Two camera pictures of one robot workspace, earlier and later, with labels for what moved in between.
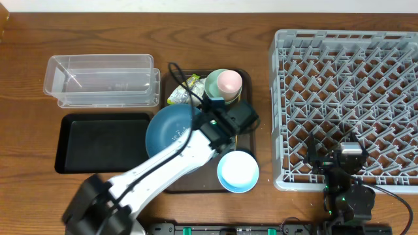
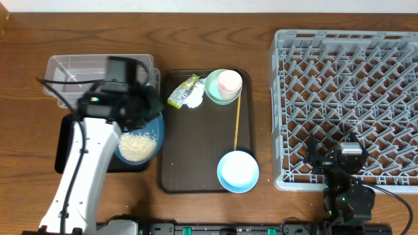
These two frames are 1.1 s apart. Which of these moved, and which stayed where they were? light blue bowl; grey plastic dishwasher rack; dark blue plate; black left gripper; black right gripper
Moved: black left gripper; dark blue plate
Stayed: black right gripper; light blue bowl; grey plastic dishwasher rack
